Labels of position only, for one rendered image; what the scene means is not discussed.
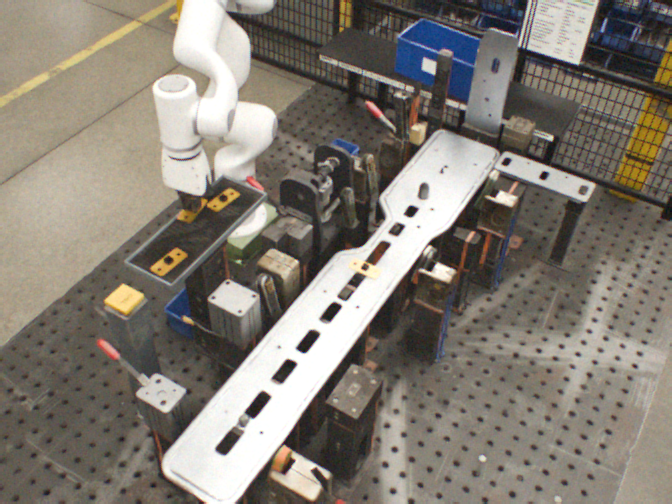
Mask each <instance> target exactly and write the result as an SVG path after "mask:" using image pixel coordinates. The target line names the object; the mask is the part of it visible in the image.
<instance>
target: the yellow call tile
mask: <svg viewBox="0 0 672 504"><path fill-rule="evenodd" d="M144 298H145V297H144V294H142V293H140V292H138V291H135V290H133V289H132V288H130V287H128V286H126V285H124V284H123V285H121V286H120V287H119V288H118V289H117V290H116V291H115V292H114V293H113V294H112V295H110V296H109V297H108V298H107V299H106V300H105V303H106V304H107V305H109V306H111V307H112V308H114V309H116V310H118V311H120V312H121V313H123V314H125V316H126V314H127V313H128V312H129V311H130V310H131V309H132V308H133V307H134V306H135V305H138V304H139V303H140V302H141V301H142V300H143V299H144Z"/></svg>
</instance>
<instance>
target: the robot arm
mask: <svg viewBox="0 0 672 504"><path fill-rule="evenodd" d="M276 3H277V0H185V1H184V5H183V9H182V13H181V17H180V21H179V26H178V25H177V30H176V34H175V38H174V43H173V55H174V57H175V59H176V60H177V61H179V62H180V63H182V64H184V65H186V67H188V68H190V69H193V70H195V71H197V72H200V73H202V74H204V75H206V76H207V77H209V78H210V82H209V85H208V87H207V89H206V91H205V93H204V95H203V97H199V96H198V95H197V93H196V86H195V83H194V82H193V81H192V80H191V79H190V78H188V77H185V76H181V75H171V76H166V77H163V78H161V79H159V80H158V81H157V82H156V83H155V84H154V86H153V93H154V99H155V104H156V111H157V117H158V122H159V128H160V133H161V137H160V141H161V142H162V145H163V149H162V176H163V181H164V183H165V185H167V186H169V187H171V188H174V189H175V190H176V192H178V196H179V197H181V201H182V204H183V210H185V211H186V210H187V209H188V208H187V207H188V206H189V205H190V203H191V204H192V211H193V213H196V212H197V211H198V210H199V209H200V208H201V207H202V201H201V198H202V197H203V196H211V195H212V194H213V193H214V190H213V188H212V186H211V176H210V170H209V166H208V162H207V158H206V156H205V153H204V150H203V148H202V147H203V143H202V138H204V139H207V140H211V141H217V142H225V143H232V144H230V145H227V146H225V147H223V148H221V150H220V151H217V153H216V154H215V157H214V174H215V180H216V179H218V178H220V177H221V176H222V175H223V174H225V175H227V176H230V177H232V178H234V179H236V180H239V181H241V182H243V183H246V184H248V183H247V182H246V177H247V176H248V175H249V176H250V175H251V176H252V177H253V178H254V179H255V159H256V157H257V156H258V155H260V154H261V153H263V152H264V151H265V150H266V148H267V147H268V146H269V145H270V144H271V143H272V141H273V139H274V138H275V135H276V132H277V128H278V123H277V122H278V121H277V118H276V116H275V114H274V113H273V111H272V110H270V109H269V108H267V106H264V105H260V104H255V103H248V102H241V101H238V89H239V88H241V86H242V85H243V84H244V83H245V81H246V80H247V78H248V75H249V70H250V44H249V39H248V37H247V35H246V33H245V32H244V31H243V30H242V29H241V28H240V27H239V26H238V24H237V23H236V22H235V21H234V20H233V19H232V18H231V17H230V16H229V15H228V14H227V12H226V11H232V12H239V13H247V14H262V13H267V12H269V11H270V10H272V9H273V7H274V6H275V4H276ZM248 185H249V184H248ZM191 194H192V197H193V199H192V198H191ZM266 220H267V211H266V209H265V207H264V205H261V206H259V207H258V208H257V209H256V210H255V211H254V212H253V213H252V214H251V215H250V216H249V217H248V218H247V219H246V220H245V221H244V222H243V223H242V224H241V225H240V226H239V227H238V228H237V229H236V230H235V231H234V232H233V233H232V235H231V236H230V237H229V238H243V237H247V236H251V235H253V233H255V232H256V231H258V230H259V229H260V228H261V227H262V226H264V225H265V223H266Z"/></svg>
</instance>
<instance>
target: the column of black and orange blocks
mask: <svg viewBox="0 0 672 504"><path fill-rule="evenodd" d="M452 61H453V52H452V51H449V50H446V49H442V50H441V51H440V52H439V53H438V57H437V64H436V74H435V81H433V83H435V84H433V85H432V86H431V90H430V91H431V92H432V93H431V100H430V107H429V114H430V115H429V116H428V121H427V128H426V135H425V140H426V141H427V140H428V139H429V137H430V136H431V135H432V134H433V133H434V132H436V131H438V130H442V124H443V118H444V111H445V104H446V98H447V92H448V86H449V80H450V74H451V68H452ZM426 141H425V142H426ZM425 142H424V143H425Z"/></svg>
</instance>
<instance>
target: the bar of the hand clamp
mask: <svg viewBox="0 0 672 504"><path fill-rule="evenodd" d="M391 98H394V100H395V120H396V139H401V140H402V141H403V142H404V143H408V123H407V104H408V105H411V104H412V103H413V101H414V97H413V95H409V96H408V97H407V96H406V91H403V90H399V91H398V92H397V93H396V94H395V95H393V94H391ZM404 137H405V138H406V140H405V141H404Z"/></svg>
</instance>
